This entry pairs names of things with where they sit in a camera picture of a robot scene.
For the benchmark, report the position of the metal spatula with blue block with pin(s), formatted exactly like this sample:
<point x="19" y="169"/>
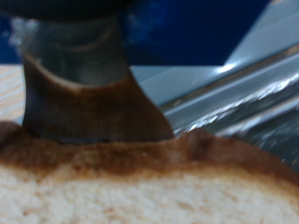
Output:
<point x="93" y="105"/>

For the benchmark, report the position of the white bread slice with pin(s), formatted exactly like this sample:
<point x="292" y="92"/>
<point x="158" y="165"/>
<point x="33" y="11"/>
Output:
<point x="140" y="193"/>

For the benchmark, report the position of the silver toaster oven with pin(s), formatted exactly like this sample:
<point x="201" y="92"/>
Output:
<point x="193" y="84"/>

